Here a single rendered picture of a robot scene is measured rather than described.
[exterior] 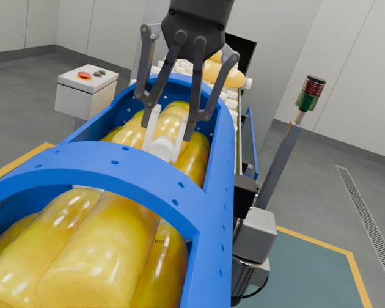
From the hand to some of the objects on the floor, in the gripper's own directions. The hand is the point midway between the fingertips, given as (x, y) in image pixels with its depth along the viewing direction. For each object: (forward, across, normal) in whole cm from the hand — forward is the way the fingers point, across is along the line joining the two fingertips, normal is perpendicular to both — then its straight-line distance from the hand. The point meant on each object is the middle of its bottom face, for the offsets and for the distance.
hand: (165, 134), depth 50 cm
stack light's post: (+120, +35, +67) cm, 142 cm away
